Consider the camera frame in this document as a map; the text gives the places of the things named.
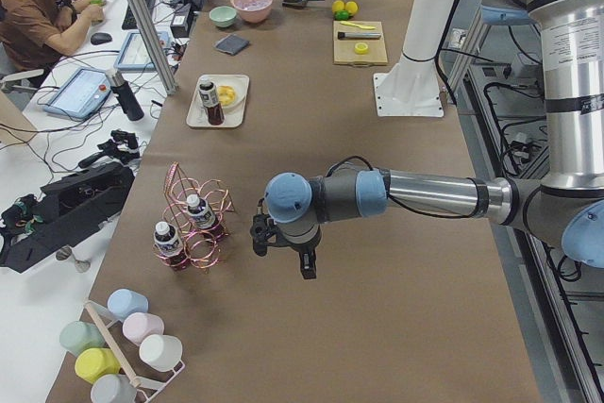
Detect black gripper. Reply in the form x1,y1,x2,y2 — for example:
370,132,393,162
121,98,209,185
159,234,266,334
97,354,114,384
250,213,322,279

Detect white round plate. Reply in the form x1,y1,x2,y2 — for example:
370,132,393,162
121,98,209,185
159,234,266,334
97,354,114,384
216,85,243,110

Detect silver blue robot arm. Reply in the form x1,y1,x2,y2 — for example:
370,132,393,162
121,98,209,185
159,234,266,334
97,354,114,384
250,0,603,278

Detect tea bottle on tray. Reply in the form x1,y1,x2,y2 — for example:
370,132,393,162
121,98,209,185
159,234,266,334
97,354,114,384
198,76,225,126

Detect white rabbit tray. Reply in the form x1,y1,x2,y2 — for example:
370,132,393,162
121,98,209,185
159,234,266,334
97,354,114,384
186,74,250,128

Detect metal ice scoop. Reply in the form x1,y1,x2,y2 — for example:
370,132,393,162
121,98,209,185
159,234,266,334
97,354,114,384
282,0,325,8

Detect lower yellow lemon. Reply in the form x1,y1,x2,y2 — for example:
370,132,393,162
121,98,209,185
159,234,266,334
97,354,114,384
331,0,345,13

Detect yellow lemon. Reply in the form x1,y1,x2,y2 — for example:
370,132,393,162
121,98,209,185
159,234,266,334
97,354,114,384
331,0,345,13
344,1,359,17

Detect pink bowl with ice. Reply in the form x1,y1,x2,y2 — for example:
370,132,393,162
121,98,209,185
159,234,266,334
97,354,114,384
230,0,273,24

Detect green lime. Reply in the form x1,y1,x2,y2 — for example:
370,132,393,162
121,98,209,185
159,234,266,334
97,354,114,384
334,10,350,21

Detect yellow plastic knife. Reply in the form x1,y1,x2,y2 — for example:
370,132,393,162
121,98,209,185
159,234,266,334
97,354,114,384
340,21,376,30

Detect upper yellow lemon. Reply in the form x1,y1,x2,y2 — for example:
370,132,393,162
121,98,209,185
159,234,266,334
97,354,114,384
344,1,359,17

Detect steel muddler black tip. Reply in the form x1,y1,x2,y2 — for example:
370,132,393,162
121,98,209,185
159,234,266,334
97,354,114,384
337,31,381,40

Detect green bowl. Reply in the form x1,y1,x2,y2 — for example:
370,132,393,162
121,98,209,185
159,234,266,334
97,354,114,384
209,6,237,28

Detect wooden cutting board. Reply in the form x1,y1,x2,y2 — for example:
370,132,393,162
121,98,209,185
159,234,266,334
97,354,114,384
333,21,388,66

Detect grey folded cloth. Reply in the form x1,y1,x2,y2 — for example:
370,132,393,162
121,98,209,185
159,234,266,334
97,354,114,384
214,34,250,56

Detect tea bottle in rack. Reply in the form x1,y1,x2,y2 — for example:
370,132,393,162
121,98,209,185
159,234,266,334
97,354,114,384
154,221,190,271
186,193,224,241

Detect black keyboard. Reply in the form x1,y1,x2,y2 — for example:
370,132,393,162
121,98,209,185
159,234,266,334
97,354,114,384
120,0,159,31

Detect white cup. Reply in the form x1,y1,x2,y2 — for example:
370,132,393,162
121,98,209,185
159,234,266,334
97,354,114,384
139,334,183,372

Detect pink cup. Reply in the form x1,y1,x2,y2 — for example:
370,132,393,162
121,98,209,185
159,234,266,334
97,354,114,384
122,312,165,345

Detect blue cup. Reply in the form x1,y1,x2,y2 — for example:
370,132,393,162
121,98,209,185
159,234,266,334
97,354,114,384
107,288,149,321

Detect black thermos bottle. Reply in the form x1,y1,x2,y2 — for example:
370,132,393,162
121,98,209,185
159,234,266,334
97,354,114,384
105,68,144,122

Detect black computer mouse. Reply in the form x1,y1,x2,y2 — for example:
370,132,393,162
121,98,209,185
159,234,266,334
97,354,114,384
90,32,113,45

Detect grey cup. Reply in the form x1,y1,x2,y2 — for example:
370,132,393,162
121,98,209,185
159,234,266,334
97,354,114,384
91,374,137,403

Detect yellow cup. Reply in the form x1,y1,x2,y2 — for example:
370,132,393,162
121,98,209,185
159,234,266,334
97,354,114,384
75,347,121,384

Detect upper teach pendant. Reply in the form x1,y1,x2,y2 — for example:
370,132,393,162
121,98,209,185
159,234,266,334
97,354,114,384
43,68,110,120

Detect green cup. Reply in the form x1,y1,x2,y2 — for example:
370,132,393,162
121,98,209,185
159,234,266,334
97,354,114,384
59,321,106,357

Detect copper wire bottle rack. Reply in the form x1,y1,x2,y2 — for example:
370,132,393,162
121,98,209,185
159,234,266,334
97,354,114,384
154,162,234,273

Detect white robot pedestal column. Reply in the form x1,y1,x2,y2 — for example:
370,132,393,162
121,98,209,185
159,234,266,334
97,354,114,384
400,0,454,98

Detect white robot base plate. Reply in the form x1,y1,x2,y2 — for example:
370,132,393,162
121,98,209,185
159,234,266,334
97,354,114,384
373,71,445,118

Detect aluminium frame post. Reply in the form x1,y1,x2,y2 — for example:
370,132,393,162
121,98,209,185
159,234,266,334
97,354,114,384
127,0,177,95

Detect white wire cup rack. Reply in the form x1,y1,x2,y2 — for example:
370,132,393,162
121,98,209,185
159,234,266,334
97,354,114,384
83,300,186,402

